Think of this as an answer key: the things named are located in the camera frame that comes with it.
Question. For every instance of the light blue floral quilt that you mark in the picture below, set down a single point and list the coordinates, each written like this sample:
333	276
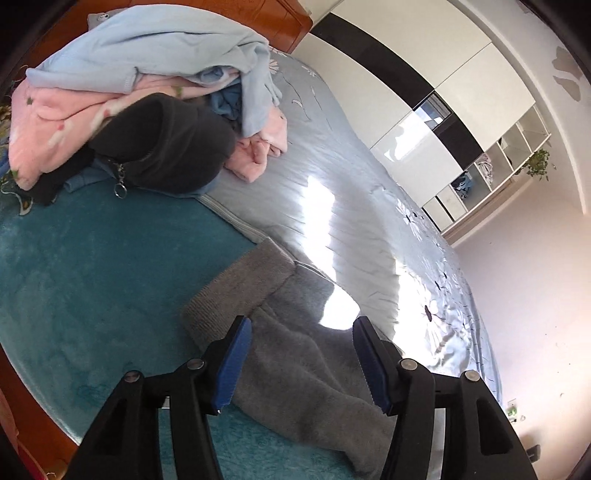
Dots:
346	194

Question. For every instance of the pink fleece garment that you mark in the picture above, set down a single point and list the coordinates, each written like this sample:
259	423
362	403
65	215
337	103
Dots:
46	120

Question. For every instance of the green hanging plant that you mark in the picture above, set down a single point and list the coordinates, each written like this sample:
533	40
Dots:
538	164

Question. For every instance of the white bag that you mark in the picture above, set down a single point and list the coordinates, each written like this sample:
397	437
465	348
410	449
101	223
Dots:
485	166

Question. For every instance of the blue cloth item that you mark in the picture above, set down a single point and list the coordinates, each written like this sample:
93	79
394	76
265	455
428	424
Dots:
461	184

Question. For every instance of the grey knit sweater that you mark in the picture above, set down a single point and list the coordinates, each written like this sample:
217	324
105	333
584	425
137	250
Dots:
295	369

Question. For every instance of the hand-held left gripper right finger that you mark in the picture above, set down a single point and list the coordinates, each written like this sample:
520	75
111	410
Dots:
369	364

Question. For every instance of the colourful floral cloth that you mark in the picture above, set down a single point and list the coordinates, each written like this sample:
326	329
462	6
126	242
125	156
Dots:
21	205

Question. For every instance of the light blue garment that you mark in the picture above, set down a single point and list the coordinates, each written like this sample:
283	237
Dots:
161	41

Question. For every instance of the teal plush blanket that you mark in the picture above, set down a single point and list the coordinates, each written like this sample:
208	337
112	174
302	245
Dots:
115	277

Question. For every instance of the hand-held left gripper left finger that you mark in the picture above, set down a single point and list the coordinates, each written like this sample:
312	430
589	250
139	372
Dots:
233	360

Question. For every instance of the blue denim garment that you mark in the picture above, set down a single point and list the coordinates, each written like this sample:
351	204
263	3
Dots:
228	99

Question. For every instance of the white wardrobe with black stripe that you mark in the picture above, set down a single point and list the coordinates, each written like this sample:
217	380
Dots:
461	69

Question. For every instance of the black fleece garment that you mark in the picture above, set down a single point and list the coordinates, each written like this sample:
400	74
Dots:
184	143

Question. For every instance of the wooden bed headboard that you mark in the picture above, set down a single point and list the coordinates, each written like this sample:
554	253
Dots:
295	27

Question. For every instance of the wooden bed side rail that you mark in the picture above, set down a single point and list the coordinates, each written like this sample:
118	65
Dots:
41	424

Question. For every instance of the white open shelf unit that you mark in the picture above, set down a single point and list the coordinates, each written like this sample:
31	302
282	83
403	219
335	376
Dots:
526	134

